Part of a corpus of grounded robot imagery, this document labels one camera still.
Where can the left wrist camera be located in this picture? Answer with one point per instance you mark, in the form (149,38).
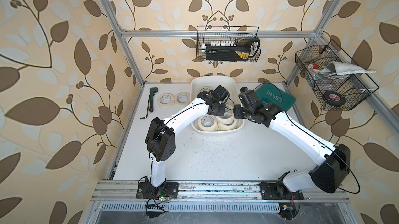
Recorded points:
(221,94)

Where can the black wire basket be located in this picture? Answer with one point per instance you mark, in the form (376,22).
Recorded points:
(356,87)
(225,35)

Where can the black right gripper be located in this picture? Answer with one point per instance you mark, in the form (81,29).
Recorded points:
(237,111)

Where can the black wire basket right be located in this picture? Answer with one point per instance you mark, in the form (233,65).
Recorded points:
(356,87)

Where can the black wire basket rear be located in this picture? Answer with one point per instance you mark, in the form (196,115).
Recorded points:
(225,35)

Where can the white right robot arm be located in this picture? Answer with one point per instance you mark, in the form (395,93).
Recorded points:
(331,162)

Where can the green tool case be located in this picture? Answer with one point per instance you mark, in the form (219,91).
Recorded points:
(269,93)

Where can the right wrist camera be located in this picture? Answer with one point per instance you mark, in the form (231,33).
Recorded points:
(249,99)

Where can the white plastic storage box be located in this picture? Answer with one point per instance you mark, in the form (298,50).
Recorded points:
(212,82)

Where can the green pipe wrench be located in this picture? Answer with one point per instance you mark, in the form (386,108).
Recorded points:
(153,91)

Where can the cream masking tape roll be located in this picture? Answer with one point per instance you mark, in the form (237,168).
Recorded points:
(182,98)
(204,89)
(227,118)
(207,123)
(226,127)
(165,100)

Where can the black round disc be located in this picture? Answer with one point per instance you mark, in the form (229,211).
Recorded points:
(334,99)

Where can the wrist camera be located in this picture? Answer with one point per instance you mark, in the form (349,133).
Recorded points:
(249,99)
(221,94)

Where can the black yellow box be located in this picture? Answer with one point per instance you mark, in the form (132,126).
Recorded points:
(227,53)

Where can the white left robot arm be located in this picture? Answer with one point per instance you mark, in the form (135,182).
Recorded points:
(162,133)

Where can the grey cloth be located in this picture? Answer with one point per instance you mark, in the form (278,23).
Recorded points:
(342,69)

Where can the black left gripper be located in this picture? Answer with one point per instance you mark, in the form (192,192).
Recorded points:
(223,114)

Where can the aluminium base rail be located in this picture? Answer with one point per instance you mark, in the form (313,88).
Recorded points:
(209,191)

